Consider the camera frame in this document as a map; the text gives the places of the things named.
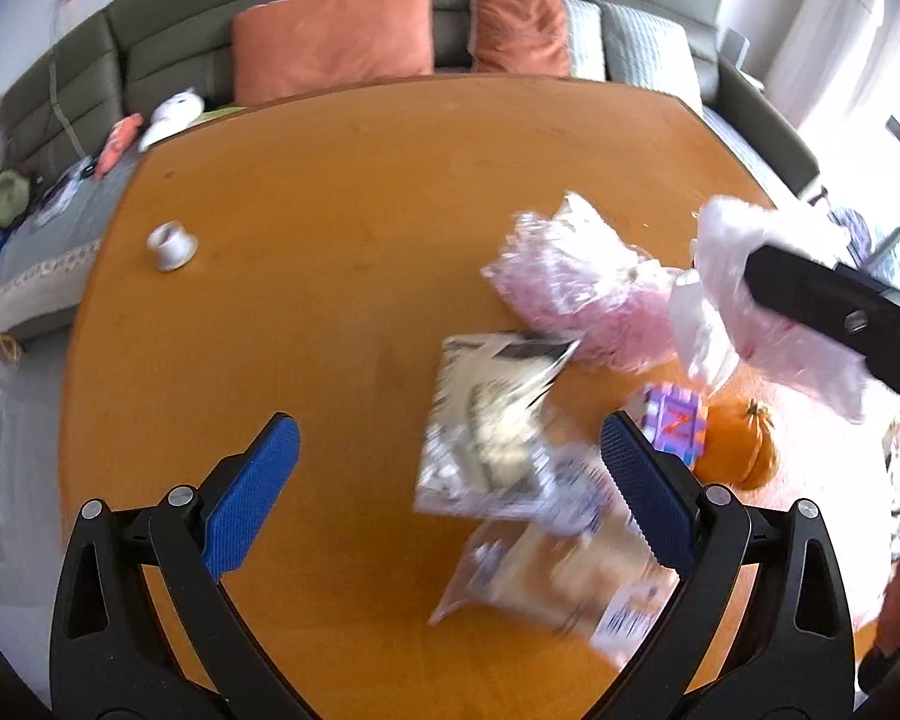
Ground white plastic bag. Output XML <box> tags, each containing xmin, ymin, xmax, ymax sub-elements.
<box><xmin>668</xmin><ymin>195</ymin><xmax>868</xmax><ymax>421</ymax></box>

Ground silver foil snack bag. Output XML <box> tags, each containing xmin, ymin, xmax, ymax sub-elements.
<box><xmin>414</xmin><ymin>332</ymin><xmax>580</xmax><ymax>520</ymax></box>

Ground clear bread wrapper bag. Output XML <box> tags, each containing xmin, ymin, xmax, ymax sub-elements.
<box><xmin>430</xmin><ymin>444</ymin><xmax>678</xmax><ymax>668</ymax></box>

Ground small orange pumpkin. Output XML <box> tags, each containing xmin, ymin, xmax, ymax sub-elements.
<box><xmin>692</xmin><ymin>398</ymin><xmax>779</xmax><ymax>491</ymax></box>

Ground purple toy block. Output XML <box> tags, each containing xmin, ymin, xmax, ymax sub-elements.
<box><xmin>624</xmin><ymin>382</ymin><xmax>707</xmax><ymax>468</ymax></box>

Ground pink bubble wrap bag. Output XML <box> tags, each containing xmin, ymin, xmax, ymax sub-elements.
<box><xmin>482</xmin><ymin>192</ymin><xmax>679</xmax><ymax>374</ymax></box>

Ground grey quilted sofa cover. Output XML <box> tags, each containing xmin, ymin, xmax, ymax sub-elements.
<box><xmin>0</xmin><ymin>151</ymin><xmax>139</xmax><ymax>343</ymax></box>

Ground white tape spool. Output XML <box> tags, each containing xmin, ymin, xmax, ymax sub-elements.
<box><xmin>146</xmin><ymin>221</ymin><xmax>198</xmax><ymax>273</ymax></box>

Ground grey white striped cushion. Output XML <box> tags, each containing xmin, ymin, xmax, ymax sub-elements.
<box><xmin>562</xmin><ymin>0</ymin><xmax>704</xmax><ymax>114</ymax></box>

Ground clear plastic package on sofa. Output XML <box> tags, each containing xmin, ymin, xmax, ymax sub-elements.
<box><xmin>34</xmin><ymin>156</ymin><xmax>95</xmax><ymax>227</ymax></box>

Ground small orange cushion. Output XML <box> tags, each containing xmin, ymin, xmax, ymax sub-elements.
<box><xmin>468</xmin><ymin>0</ymin><xmax>571</xmax><ymax>78</ymax></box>

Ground pink plush toy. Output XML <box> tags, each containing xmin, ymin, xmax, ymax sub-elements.
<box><xmin>94</xmin><ymin>112</ymin><xmax>142</xmax><ymax>179</ymax></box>

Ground white plush toy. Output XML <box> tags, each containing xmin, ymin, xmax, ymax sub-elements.
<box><xmin>137</xmin><ymin>88</ymin><xmax>205</xmax><ymax>153</ymax></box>

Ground large orange cushion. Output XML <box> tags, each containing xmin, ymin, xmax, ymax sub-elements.
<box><xmin>232</xmin><ymin>0</ymin><xmax>436</xmax><ymax>106</ymax></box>

